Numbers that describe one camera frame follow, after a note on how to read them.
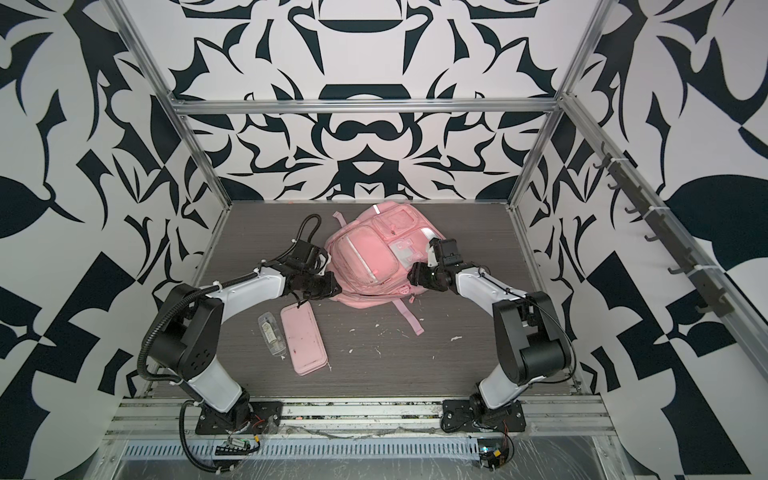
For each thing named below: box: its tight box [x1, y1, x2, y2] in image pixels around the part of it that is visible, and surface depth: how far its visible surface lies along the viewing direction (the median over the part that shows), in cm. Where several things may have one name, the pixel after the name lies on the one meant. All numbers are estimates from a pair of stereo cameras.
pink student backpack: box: [324, 202, 446, 336], surface depth 99 cm
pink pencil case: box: [280, 301, 329, 377], surface depth 86 cm
